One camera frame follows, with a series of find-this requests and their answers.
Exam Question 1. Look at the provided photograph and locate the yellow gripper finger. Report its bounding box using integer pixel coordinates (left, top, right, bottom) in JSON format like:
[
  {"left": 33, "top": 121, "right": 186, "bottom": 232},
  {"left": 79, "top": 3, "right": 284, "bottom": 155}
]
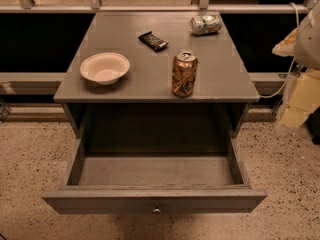
[
  {"left": 272, "top": 29, "right": 297, "bottom": 57},
  {"left": 275, "top": 69, "right": 320, "bottom": 133}
]

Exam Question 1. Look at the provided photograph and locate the orange soda can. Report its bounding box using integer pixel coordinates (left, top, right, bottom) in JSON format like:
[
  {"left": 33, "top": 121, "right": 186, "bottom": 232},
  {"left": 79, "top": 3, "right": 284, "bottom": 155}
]
[{"left": 172, "top": 49, "right": 198, "bottom": 97}]

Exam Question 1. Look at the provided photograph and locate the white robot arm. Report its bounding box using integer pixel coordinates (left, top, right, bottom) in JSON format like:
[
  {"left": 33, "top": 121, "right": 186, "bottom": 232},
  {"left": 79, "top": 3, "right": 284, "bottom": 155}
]
[{"left": 272, "top": 2, "right": 320, "bottom": 134}]

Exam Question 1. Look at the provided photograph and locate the crushed green white can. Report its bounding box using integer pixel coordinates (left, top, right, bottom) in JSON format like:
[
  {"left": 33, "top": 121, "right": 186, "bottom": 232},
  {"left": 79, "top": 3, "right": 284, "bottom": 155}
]
[{"left": 190, "top": 15, "right": 222, "bottom": 36}]

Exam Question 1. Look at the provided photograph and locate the metal drawer knob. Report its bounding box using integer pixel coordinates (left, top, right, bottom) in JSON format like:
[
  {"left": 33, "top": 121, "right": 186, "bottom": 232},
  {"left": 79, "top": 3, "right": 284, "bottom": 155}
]
[{"left": 152, "top": 205, "right": 161, "bottom": 215}]

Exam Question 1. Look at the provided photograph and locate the open grey top drawer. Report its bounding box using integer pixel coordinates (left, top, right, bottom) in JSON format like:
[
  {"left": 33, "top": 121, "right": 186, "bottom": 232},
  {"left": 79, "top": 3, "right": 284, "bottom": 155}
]
[{"left": 41, "top": 103, "right": 268, "bottom": 216}]

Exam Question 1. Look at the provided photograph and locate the black snack bar wrapper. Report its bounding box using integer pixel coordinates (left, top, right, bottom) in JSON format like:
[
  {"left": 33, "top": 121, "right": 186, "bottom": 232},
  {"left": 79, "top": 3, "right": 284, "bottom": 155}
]
[{"left": 138, "top": 31, "right": 168, "bottom": 52}]

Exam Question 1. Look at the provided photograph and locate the grey cabinet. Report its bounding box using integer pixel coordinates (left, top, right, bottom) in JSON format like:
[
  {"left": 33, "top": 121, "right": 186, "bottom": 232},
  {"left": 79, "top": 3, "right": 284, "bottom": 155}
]
[{"left": 53, "top": 11, "right": 261, "bottom": 139}]

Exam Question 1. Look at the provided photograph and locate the white paper bowl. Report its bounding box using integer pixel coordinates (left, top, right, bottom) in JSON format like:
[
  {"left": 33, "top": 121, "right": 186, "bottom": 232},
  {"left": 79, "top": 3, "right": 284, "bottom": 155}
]
[{"left": 80, "top": 52, "right": 130, "bottom": 85}]

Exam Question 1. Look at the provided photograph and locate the white cable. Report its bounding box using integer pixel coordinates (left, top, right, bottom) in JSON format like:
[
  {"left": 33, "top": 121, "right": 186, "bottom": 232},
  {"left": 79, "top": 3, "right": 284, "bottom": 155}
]
[{"left": 259, "top": 1, "right": 301, "bottom": 100}]

